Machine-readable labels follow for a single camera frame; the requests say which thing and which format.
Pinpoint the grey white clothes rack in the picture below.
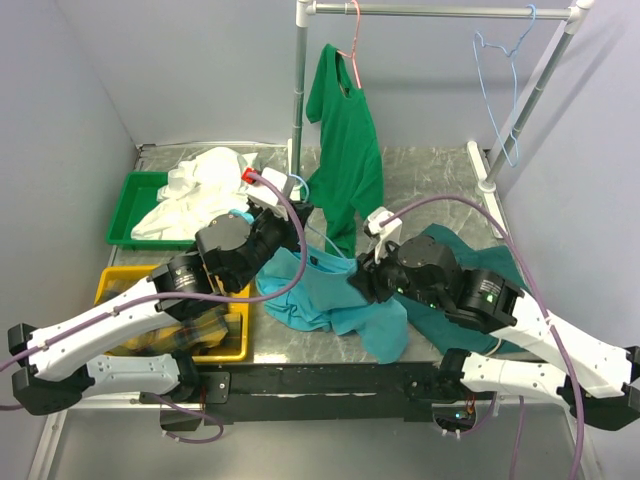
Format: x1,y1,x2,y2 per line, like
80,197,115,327
288,1,595,229

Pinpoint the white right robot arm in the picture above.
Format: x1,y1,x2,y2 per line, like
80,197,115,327
348,236,639,431

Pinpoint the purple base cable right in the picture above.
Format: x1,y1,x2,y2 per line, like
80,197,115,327
439,389,499,441

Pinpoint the dark teal garment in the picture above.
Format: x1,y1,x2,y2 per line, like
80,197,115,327
395,224,525,354

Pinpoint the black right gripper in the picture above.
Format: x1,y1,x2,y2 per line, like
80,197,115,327
346,234,446,310

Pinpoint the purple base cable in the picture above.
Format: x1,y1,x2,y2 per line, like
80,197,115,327
142,392,226,445
439,389,499,441

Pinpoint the pink wire hanger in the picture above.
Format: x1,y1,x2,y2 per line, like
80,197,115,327
337,0,362,89

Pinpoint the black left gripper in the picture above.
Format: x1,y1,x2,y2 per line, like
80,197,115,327
230,196,314,291

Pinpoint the green t shirt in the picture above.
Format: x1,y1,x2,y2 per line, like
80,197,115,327
306,44,384,258

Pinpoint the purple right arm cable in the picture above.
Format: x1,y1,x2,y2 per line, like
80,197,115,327
382,194,586,480

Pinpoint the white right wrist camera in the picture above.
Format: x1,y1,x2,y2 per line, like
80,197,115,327
364,206,403,264

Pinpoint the yellow plaid cloth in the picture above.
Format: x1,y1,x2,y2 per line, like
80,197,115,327
107,304,244,357

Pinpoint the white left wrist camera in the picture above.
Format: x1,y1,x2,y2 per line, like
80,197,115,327
241,167,295,220

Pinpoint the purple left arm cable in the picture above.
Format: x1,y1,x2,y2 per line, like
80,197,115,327
0,172,309,412

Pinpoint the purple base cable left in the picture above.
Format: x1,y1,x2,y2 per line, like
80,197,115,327
142,392,226,445

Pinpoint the light blue t shirt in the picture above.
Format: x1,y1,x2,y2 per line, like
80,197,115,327
264,246,409,364

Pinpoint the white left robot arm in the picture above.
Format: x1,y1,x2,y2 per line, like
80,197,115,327
7,201,314,416

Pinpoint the yellow plastic bin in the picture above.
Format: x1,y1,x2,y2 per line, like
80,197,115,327
95,265,250,364

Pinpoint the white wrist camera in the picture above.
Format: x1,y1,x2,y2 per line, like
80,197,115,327
364,206,403,264
241,167,295,220

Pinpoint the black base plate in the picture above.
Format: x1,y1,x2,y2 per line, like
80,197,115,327
139,362,476,434

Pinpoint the green plastic tray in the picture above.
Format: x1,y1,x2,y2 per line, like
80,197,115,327
106,171,192,251

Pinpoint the white shirt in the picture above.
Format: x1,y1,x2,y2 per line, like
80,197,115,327
131,147,258,241

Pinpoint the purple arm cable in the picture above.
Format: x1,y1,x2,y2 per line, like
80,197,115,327
0,172,309,412
382,194,586,480

